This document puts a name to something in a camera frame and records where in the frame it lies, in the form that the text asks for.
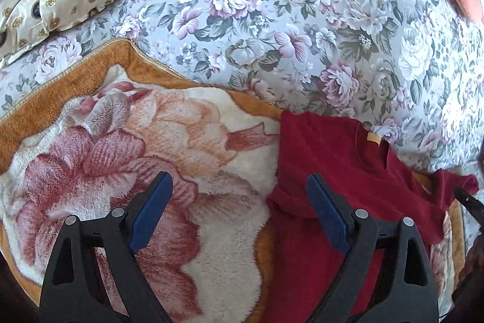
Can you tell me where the floral plush blanket orange border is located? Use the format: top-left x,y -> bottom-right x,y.
1,40 -> 463,322

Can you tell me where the dark red knit sweater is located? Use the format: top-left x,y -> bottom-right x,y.
262,111 -> 478,322

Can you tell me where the grey floral bedspread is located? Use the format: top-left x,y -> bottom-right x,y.
1,0 -> 483,170

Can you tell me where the cream patterned pillow rear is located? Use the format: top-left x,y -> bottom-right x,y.
0,0 -> 48,67

